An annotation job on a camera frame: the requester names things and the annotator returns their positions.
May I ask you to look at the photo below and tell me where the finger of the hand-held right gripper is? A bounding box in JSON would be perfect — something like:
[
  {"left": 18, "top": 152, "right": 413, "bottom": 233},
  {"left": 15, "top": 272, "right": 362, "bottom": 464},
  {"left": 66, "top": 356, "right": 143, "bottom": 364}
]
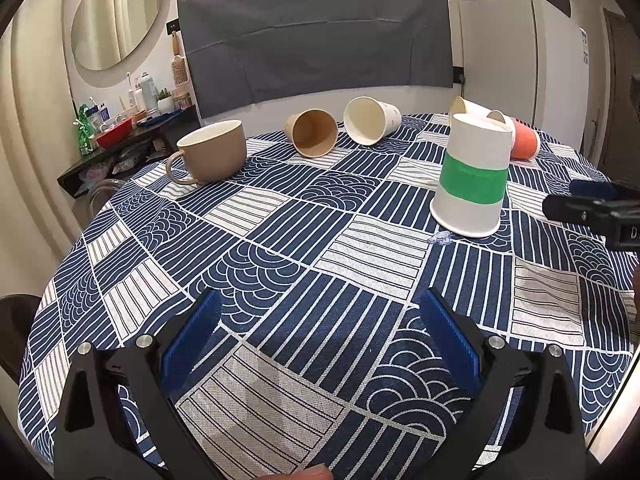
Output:
[
  {"left": 542, "top": 194, "right": 626, "bottom": 225},
  {"left": 569, "top": 179, "right": 622, "bottom": 201}
]

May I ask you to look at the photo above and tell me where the clear glass bowl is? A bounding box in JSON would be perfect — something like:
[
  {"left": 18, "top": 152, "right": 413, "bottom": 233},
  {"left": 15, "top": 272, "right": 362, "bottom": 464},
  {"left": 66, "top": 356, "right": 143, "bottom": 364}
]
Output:
[{"left": 88, "top": 177, "right": 128, "bottom": 221}]

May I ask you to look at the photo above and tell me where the oval wall mirror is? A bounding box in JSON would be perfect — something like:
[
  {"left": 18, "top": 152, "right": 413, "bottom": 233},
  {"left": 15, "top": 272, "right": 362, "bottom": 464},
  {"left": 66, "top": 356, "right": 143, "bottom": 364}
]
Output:
[{"left": 70, "top": 0, "right": 167, "bottom": 72}]

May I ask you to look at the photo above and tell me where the red bowl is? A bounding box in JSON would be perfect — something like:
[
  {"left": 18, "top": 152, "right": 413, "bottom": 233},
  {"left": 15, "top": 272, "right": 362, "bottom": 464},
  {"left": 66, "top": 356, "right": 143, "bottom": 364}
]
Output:
[{"left": 95, "top": 119, "right": 135, "bottom": 149}]

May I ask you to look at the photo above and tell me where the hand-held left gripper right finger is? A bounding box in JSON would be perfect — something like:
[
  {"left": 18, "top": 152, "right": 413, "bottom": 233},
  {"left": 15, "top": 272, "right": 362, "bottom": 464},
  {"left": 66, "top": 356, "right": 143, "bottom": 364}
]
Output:
[{"left": 419, "top": 287, "right": 589, "bottom": 480}]

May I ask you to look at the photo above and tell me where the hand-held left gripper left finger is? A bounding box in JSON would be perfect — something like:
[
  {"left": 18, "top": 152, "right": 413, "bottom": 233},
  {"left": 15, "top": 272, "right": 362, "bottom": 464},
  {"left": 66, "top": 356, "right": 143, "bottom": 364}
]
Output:
[{"left": 54, "top": 289, "right": 223, "bottom": 480}]

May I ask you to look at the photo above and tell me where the blue tray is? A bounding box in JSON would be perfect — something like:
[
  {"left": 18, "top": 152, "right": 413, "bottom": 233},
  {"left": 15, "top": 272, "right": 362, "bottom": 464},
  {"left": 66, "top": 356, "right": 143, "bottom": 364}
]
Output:
[{"left": 136, "top": 111, "right": 182, "bottom": 128}]

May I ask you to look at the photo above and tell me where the brown paper cup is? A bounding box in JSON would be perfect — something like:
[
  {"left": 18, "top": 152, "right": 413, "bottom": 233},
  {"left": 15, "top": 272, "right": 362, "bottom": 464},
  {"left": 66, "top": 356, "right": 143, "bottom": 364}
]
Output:
[{"left": 284, "top": 109, "right": 339, "bottom": 159}]

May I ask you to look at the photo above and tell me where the white refrigerator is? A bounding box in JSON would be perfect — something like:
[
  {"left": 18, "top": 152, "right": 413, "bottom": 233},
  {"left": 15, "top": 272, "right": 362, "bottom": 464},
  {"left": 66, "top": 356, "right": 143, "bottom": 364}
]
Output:
[{"left": 458, "top": 0, "right": 587, "bottom": 151}]

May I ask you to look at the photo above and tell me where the beige ceramic mug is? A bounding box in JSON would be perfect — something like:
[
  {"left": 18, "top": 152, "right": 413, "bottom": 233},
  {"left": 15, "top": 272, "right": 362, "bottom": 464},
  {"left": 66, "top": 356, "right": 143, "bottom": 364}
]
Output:
[{"left": 165, "top": 119, "right": 247, "bottom": 185}]

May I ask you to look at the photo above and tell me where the grey cloth cover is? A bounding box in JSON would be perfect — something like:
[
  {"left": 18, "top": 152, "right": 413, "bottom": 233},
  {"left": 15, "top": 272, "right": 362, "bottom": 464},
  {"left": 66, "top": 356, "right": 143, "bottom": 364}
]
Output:
[{"left": 176, "top": 0, "right": 455, "bottom": 119}]

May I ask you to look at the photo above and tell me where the person's left hand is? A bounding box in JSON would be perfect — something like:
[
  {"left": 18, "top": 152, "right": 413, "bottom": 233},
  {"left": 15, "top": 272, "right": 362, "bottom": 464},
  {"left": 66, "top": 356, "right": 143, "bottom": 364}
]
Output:
[{"left": 265, "top": 465, "right": 334, "bottom": 480}]

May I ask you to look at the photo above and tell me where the green plastic bottle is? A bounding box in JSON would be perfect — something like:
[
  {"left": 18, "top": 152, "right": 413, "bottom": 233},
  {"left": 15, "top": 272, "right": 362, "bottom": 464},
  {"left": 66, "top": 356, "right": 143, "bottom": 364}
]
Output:
[{"left": 76, "top": 104, "right": 97, "bottom": 156}]

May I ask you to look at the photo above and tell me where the cream paper cup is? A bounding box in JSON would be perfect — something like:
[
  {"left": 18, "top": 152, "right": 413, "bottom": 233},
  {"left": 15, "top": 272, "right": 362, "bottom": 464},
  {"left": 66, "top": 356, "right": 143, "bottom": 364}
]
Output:
[{"left": 449, "top": 96, "right": 493, "bottom": 122}]

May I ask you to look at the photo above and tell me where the dark wooden shelf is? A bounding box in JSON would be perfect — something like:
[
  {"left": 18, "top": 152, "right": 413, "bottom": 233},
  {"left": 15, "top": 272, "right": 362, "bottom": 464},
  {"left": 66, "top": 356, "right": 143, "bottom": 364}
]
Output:
[{"left": 57, "top": 108, "right": 201, "bottom": 198}]

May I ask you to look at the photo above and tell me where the white spray bottle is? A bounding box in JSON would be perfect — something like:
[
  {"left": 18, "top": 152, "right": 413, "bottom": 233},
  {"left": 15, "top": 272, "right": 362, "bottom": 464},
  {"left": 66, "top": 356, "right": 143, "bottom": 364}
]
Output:
[{"left": 141, "top": 72, "right": 159, "bottom": 112}]

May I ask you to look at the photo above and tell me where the blue white patterned tablecloth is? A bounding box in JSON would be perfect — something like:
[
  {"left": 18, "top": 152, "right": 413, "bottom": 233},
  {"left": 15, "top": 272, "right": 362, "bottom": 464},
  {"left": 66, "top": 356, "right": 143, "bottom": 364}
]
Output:
[{"left": 17, "top": 111, "right": 640, "bottom": 480}]

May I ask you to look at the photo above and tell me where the orange paper cup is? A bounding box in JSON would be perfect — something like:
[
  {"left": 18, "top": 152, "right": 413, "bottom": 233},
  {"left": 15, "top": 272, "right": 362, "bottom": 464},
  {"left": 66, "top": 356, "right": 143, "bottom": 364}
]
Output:
[{"left": 486, "top": 109, "right": 541, "bottom": 161}]

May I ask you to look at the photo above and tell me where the white green banded paper cup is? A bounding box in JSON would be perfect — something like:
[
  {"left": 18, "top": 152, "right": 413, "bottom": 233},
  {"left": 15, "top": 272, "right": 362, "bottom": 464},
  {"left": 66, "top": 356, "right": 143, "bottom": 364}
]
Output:
[{"left": 429, "top": 113, "right": 515, "bottom": 239}]

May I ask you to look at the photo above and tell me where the brown door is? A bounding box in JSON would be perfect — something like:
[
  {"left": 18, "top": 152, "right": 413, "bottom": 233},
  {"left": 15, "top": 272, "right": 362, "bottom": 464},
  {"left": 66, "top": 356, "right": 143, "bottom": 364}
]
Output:
[{"left": 599, "top": 8, "right": 640, "bottom": 173}]

